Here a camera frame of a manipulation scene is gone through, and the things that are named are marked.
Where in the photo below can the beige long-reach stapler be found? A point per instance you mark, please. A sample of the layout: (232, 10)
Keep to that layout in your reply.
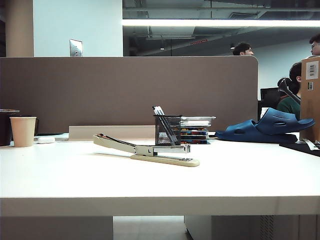
(147, 150)

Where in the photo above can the white pen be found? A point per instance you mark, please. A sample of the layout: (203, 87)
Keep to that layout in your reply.
(160, 110)
(155, 110)

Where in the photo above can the black mesh pen holder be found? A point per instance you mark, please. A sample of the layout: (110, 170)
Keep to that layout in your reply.
(175, 130)

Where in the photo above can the colourful printed box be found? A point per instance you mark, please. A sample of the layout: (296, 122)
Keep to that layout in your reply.
(193, 135)
(193, 129)
(195, 142)

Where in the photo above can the clear plastic case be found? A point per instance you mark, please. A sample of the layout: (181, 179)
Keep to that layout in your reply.
(196, 121)

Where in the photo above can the brown desk partition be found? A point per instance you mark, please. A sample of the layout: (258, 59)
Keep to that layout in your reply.
(100, 92)

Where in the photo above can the blue rubber slipper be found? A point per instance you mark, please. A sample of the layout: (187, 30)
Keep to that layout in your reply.
(280, 120)
(240, 133)

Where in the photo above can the standing person white shirt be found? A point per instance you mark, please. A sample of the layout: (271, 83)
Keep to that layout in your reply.
(242, 49)

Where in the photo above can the white ceiling light strip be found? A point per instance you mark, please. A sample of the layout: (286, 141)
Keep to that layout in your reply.
(212, 22)

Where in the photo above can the black monitor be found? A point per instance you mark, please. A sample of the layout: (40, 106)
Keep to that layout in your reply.
(270, 97)

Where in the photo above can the white eraser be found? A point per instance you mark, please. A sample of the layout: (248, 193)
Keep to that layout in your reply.
(45, 140)

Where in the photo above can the black chair headrest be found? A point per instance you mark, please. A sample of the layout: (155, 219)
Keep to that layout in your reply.
(285, 85)

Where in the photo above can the seated person green shirt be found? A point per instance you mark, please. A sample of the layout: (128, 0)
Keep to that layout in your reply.
(290, 107)

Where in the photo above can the tan paper cup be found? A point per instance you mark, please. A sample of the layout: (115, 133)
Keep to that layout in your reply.
(23, 132)

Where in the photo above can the black desk mat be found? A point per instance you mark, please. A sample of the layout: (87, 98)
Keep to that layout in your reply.
(297, 147)

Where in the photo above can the brown cardboard box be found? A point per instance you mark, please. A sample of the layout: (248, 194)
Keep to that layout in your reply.
(310, 112)

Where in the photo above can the dark round container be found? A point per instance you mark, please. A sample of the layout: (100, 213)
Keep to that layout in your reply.
(4, 127)

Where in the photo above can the person with glasses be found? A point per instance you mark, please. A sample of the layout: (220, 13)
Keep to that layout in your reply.
(316, 46)

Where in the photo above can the metal wall switch plate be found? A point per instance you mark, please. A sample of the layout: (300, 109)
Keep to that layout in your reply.
(76, 47)

